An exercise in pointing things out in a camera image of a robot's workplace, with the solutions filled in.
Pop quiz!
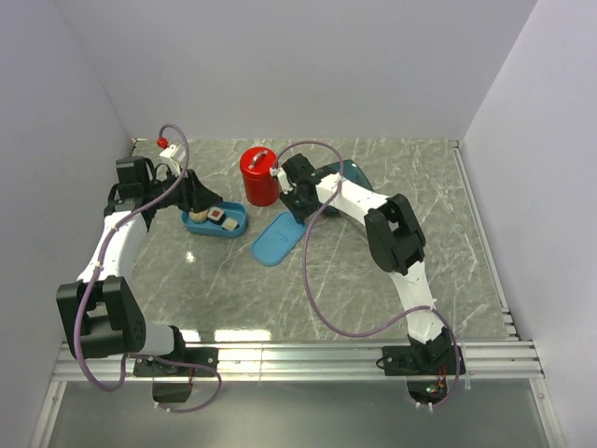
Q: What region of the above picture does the blue lunch box lid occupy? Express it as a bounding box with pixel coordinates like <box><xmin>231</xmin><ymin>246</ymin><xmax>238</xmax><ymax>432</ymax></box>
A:
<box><xmin>251</xmin><ymin>212</ymin><xmax>306</xmax><ymax>267</ymax></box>

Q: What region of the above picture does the sushi roll red centre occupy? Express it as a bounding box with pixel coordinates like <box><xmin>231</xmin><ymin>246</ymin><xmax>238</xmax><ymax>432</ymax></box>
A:
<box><xmin>207</xmin><ymin>206</ymin><xmax>227</xmax><ymax>225</ymax></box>

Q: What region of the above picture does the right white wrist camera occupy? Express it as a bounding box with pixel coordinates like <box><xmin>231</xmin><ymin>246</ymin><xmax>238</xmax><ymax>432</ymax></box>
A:
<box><xmin>270</xmin><ymin>168</ymin><xmax>294</xmax><ymax>194</ymax></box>

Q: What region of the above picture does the red round cup lid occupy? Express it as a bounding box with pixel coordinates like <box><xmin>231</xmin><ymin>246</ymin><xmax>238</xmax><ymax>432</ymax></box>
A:
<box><xmin>240</xmin><ymin>147</ymin><xmax>276</xmax><ymax>180</ymax></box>

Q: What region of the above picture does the red ribbed cup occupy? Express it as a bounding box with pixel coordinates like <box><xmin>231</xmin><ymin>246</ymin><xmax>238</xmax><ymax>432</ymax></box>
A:
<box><xmin>241</xmin><ymin>163</ymin><xmax>279</xmax><ymax>207</ymax></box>

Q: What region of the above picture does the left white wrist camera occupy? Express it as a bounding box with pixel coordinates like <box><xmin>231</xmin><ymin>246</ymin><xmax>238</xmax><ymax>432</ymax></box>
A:
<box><xmin>156</xmin><ymin>137</ymin><xmax>186</xmax><ymax>175</ymax></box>

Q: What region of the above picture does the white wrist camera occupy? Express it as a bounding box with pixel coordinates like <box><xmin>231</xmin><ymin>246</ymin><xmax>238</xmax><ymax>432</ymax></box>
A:
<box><xmin>156</xmin><ymin>137</ymin><xmax>186</xmax><ymax>175</ymax></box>
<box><xmin>270</xmin><ymin>168</ymin><xmax>294</xmax><ymax>194</ymax></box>

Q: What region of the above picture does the sushi roll white centre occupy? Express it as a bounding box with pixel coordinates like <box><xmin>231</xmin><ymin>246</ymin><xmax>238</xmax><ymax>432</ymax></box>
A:
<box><xmin>221</xmin><ymin>217</ymin><xmax>239</xmax><ymax>231</ymax></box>

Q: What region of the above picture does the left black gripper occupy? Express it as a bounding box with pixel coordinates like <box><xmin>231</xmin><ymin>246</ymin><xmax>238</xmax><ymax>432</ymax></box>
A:
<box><xmin>145</xmin><ymin>164</ymin><xmax>223</xmax><ymax>214</ymax></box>

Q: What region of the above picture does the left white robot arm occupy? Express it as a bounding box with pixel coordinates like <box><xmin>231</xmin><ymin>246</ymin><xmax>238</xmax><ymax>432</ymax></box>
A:
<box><xmin>56</xmin><ymin>156</ymin><xmax>222</xmax><ymax>375</ymax></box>

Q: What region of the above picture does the dark teal square plate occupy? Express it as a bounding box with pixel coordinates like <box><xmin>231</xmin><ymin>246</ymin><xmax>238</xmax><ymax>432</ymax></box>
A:
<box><xmin>325</xmin><ymin>160</ymin><xmax>373</xmax><ymax>191</ymax></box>

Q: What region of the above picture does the blue lunch box base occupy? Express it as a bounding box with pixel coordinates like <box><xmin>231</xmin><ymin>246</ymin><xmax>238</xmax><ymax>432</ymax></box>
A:
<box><xmin>181</xmin><ymin>202</ymin><xmax>248</xmax><ymax>238</ymax></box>

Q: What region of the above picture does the white steamed bun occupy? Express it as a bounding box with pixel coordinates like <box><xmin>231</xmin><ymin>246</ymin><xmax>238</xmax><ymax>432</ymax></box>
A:
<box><xmin>188</xmin><ymin>210</ymin><xmax>209</xmax><ymax>224</ymax></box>

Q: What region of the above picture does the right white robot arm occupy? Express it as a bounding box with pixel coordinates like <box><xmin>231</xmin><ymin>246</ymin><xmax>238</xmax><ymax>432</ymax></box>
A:
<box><xmin>270</xmin><ymin>154</ymin><xmax>460</xmax><ymax>373</ymax></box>

